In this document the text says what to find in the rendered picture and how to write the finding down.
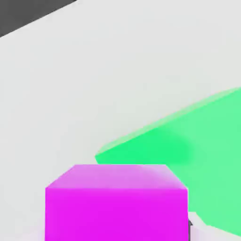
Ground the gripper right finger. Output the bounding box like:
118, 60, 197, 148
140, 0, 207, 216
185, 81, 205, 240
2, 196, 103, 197
188, 211, 241, 241

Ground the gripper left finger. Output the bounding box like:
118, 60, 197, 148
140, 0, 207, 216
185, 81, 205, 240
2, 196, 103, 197
11, 213, 46, 241

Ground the small magenta cube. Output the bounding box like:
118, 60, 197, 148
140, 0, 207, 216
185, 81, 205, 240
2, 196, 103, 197
45, 164, 189, 241

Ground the large green box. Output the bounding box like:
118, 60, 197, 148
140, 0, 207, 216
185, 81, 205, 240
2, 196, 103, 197
94, 87, 241, 237

